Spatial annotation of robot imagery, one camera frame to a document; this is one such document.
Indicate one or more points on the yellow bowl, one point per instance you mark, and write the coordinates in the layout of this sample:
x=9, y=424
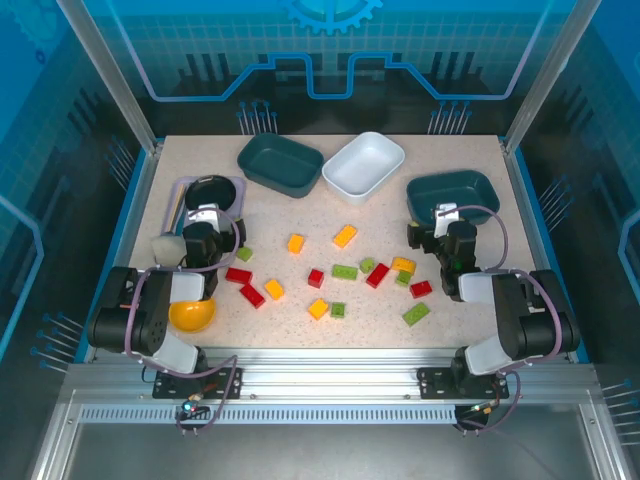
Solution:
x=192, y=317

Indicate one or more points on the silver metal rod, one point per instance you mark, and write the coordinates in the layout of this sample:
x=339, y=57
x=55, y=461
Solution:
x=176, y=212

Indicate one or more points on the medium green lego brick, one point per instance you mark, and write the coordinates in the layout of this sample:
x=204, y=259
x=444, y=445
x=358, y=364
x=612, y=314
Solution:
x=345, y=271

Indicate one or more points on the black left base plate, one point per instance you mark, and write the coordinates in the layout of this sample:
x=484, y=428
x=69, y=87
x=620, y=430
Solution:
x=165, y=387

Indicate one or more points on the white plastic container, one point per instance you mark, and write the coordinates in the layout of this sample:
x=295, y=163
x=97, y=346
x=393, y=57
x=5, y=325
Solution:
x=362, y=167

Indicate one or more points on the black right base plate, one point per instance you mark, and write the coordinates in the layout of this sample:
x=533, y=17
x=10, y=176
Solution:
x=432, y=382

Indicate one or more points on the small red lego brick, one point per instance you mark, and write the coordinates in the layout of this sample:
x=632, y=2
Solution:
x=315, y=278

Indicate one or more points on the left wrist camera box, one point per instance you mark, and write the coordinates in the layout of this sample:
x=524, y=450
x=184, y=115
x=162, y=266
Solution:
x=205, y=216

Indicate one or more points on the aluminium frame post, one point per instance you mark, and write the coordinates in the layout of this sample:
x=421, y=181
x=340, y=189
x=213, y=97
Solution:
x=545, y=75
x=113, y=75

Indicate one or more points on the aluminium side rail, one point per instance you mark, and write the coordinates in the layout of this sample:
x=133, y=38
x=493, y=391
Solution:
x=531, y=225
x=136, y=225

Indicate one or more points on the yellow lego brick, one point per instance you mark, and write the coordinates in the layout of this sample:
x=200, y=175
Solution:
x=296, y=243
x=403, y=264
x=345, y=236
x=318, y=309
x=274, y=289

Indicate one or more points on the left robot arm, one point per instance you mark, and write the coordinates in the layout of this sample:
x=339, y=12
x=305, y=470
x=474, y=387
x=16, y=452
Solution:
x=150, y=310

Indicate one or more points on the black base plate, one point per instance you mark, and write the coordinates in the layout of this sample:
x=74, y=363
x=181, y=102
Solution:
x=165, y=387
x=432, y=382

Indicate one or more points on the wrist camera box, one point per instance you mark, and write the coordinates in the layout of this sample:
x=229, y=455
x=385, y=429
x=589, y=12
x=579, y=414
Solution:
x=445, y=217
x=205, y=216

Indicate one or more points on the black bowl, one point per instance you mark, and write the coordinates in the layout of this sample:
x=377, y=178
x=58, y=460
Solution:
x=210, y=190

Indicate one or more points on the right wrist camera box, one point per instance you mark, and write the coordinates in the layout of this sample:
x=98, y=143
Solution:
x=445, y=217

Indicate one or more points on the long green lego brick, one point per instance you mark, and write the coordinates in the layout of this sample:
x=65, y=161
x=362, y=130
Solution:
x=416, y=314

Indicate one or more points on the grey metal shelf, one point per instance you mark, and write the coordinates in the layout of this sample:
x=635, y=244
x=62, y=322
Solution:
x=325, y=455

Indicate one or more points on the teal plastic container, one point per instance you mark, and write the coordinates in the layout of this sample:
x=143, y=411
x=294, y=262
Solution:
x=465, y=192
x=280, y=162

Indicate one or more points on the lavender tray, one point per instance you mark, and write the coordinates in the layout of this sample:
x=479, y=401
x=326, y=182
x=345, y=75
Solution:
x=241, y=192

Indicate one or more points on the aluminium mounting rail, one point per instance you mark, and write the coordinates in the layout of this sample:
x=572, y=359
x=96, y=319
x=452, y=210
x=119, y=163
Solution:
x=325, y=370

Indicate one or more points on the small green lego brick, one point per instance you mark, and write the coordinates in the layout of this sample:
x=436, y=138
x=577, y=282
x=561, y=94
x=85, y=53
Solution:
x=338, y=310
x=367, y=265
x=403, y=278
x=245, y=254

